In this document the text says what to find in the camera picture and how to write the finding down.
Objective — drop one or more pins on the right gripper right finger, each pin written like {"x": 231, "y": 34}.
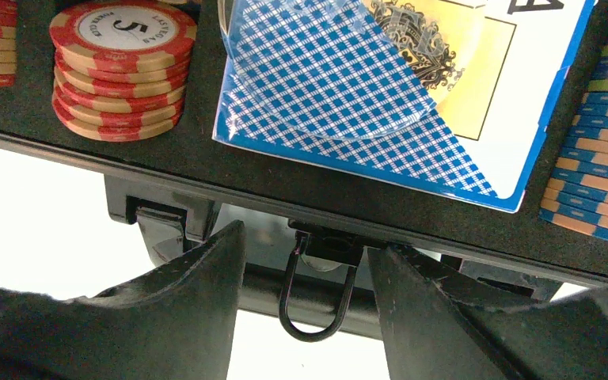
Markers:
{"x": 437, "y": 323}

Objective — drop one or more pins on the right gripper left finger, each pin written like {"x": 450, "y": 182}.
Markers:
{"x": 174, "y": 322}

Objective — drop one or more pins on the black poker set case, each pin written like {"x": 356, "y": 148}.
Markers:
{"x": 186, "y": 164}

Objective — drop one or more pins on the purple chip stack row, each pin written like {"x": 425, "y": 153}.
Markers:
{"x": 121, "y": 68}

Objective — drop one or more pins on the blue card deck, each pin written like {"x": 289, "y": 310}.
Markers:
{"x": 451, "y": 98}

